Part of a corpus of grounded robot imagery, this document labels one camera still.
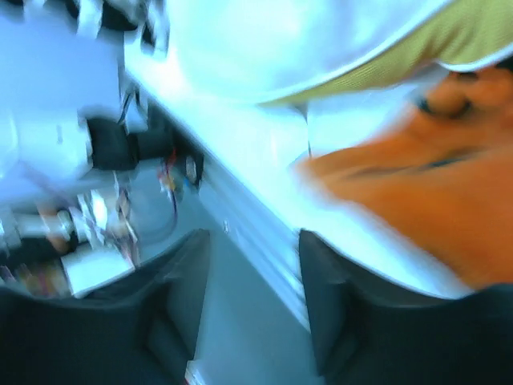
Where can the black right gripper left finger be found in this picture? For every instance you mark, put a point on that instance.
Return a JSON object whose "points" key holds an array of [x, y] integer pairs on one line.
{"points": [[139, 329]]}

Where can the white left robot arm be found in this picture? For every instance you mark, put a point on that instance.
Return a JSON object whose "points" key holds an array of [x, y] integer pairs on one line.
{"points": [[46, 146]]}

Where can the orange patterned pillowcase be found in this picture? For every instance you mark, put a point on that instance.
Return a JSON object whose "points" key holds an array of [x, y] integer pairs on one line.
{"points": [[441, 176]]}

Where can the white pillow yellow side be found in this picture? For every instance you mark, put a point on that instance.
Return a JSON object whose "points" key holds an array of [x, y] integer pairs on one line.
{"points": [[256, 52]]}

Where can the aluminium mounting rail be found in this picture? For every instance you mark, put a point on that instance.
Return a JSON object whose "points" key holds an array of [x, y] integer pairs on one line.
{"points": [[249, 187]]}

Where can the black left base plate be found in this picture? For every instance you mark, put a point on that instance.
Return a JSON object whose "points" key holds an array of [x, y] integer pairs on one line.
{"points": [[172, 160]]}

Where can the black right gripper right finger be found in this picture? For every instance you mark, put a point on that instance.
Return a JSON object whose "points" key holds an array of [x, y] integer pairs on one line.
{"points": [[367, 330]]}

